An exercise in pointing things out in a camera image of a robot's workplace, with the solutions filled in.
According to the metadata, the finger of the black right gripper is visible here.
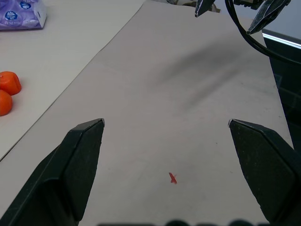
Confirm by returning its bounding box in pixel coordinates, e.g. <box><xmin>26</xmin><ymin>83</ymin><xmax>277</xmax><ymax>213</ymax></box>
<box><xmin>246</xmin><ymin>0</ymin><xmax>292</xmax><ymax>35</ymax></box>
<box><xmin>194</xmin><ymin>0</ymin><xmax>216</xmax><ymax>17</ymax></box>

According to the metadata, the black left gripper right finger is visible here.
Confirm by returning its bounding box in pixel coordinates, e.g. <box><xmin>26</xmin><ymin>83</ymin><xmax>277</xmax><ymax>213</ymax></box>
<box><xmin>228</xmin><ymin>119</ymin><xmax>301</xmax><ymax>226</ymax></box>

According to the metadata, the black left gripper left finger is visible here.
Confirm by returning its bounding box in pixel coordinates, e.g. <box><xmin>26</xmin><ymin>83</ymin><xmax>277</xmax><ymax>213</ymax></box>
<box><xmin>0</xmin><ymin>118</ymin><xmax>105</xmax><ymax>226</ymax></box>

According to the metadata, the small orange mandarin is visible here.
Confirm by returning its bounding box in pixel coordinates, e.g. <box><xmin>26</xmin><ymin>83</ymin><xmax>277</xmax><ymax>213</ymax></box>
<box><xmin>0</xmin><ymin>70</ymin><xmax>23</xmax><ymax>96</ymax></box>
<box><xmin>0</xmin><ymin>89</ymin><xmax>13</xmax><ymax>117</ymax></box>

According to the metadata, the grey cardboard sheet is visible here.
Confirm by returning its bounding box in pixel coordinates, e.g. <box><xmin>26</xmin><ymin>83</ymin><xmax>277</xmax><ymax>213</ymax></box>
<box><xmin>0</xmin><ymin>0</ymin><xmax>294</xmax><ymax>226</ymax></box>

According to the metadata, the purple tissue pack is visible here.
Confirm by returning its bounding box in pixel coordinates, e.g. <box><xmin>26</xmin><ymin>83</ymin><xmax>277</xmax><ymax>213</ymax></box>
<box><xmin>0</xmin><ymin>0</ymin><xmax>47</xmax><ymax>31</ymax></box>

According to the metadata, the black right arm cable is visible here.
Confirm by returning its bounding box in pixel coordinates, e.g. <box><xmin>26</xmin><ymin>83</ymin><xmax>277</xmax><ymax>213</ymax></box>
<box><xmin>224</xmin><ymin>0</ymin><xmax>301</xmax><ymax>66</ymax></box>

